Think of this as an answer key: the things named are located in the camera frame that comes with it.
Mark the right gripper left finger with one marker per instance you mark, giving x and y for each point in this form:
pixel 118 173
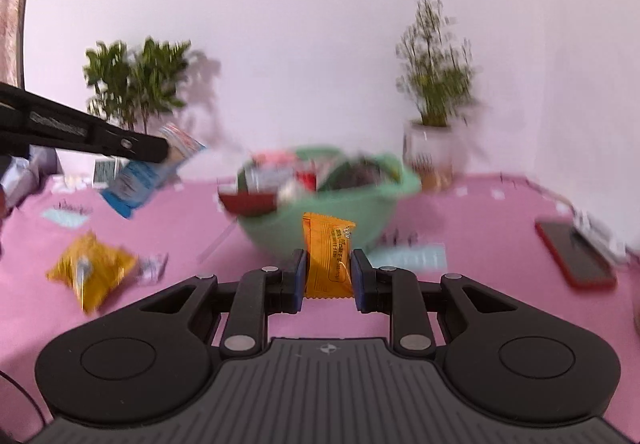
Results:
pixel 197 303

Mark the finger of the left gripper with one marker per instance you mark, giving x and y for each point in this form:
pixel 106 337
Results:
pixel 28 120

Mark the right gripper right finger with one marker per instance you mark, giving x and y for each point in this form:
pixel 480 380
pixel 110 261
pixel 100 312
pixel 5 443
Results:
pixel 457 301

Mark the orange snack packet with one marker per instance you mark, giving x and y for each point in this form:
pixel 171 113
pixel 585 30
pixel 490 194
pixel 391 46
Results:
pixel 327 242

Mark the blue biscuit packet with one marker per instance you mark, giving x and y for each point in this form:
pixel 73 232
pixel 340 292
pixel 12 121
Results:
pixel 137 181

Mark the yellow chips bag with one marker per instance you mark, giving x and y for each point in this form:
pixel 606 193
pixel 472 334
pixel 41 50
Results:
pixel 92 270

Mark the flat red packet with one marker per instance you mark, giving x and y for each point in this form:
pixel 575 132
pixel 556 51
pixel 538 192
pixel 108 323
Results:
pixel 248 204

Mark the digital clock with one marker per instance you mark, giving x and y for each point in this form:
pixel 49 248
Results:
pixel 105 171

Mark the green plastic bowl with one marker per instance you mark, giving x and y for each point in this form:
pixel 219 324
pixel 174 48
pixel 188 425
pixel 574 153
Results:
pixel 370 207

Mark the pink floral tablecloth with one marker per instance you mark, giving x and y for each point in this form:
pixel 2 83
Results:
pixel 486 228

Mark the leafy plant in glass vase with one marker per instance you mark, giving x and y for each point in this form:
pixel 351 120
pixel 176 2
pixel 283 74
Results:
pixel 131 87

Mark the pink white small packet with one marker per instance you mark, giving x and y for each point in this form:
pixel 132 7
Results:
pixel 151 269

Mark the red phone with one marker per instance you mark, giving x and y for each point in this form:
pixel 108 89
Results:
pixel 580 264

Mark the white remote on phone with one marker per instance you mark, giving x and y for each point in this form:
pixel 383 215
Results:
pixel 600 238

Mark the thin plant in white pot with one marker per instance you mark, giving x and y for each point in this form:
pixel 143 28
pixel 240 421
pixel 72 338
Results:
pixel 437 76

